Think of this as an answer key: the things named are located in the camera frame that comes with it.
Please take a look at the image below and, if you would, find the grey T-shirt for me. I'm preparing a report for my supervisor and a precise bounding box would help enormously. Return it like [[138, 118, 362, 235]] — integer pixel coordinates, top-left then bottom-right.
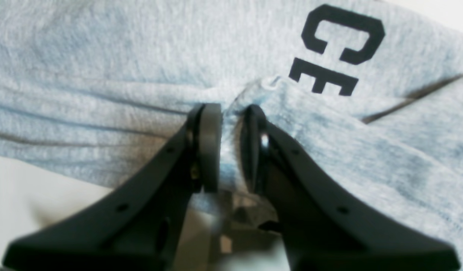
[[0, 0, 463, 270]]

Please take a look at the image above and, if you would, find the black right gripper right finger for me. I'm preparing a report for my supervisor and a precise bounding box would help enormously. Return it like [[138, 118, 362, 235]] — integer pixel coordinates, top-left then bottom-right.
[[241, 105, 461, 271]]

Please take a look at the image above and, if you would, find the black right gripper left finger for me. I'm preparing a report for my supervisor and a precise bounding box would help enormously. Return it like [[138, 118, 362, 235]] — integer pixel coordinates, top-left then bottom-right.
[[2, 104, 222, 271]]

